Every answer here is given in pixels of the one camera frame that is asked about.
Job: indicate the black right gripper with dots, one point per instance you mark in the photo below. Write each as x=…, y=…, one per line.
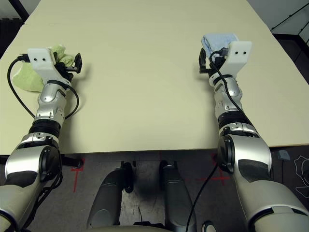
x=216, y=70

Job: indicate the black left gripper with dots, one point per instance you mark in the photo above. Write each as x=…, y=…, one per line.
x=65, y=71

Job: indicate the green terry towel white trim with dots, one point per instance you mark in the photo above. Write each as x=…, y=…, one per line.
x=26, y=79

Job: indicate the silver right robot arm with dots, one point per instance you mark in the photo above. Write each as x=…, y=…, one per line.
x=246, y=149

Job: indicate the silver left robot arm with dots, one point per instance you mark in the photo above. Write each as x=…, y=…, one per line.
x=49, y=94

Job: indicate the light blue folded towel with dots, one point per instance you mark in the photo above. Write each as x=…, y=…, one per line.
x=217, y=39

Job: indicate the black foam floor mat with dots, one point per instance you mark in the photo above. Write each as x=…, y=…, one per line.
x=8, y=36

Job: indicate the black slanted metal bar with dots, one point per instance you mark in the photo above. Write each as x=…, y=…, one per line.
x=289, y=18

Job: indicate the black table base bar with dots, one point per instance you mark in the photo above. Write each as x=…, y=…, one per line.
x=71, y=160

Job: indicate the small grey floor box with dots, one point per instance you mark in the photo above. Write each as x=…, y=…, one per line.
x=283, y=154

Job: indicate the grey robot right leg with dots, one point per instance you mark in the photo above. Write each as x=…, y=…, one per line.
x=178, y=198

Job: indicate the grey robot leg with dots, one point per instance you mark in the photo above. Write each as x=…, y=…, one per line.
x=178, y=198
x=106, y=198

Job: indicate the grey robot left leg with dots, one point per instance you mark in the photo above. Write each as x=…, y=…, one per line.
x=106, y=198

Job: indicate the beige robot torso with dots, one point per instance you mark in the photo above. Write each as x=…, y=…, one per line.
x=125, y=229

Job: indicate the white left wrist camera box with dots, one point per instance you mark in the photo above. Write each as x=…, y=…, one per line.
x=41, y=60

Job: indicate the black metal table frame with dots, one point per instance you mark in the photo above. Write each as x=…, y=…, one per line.
x=20, y=8

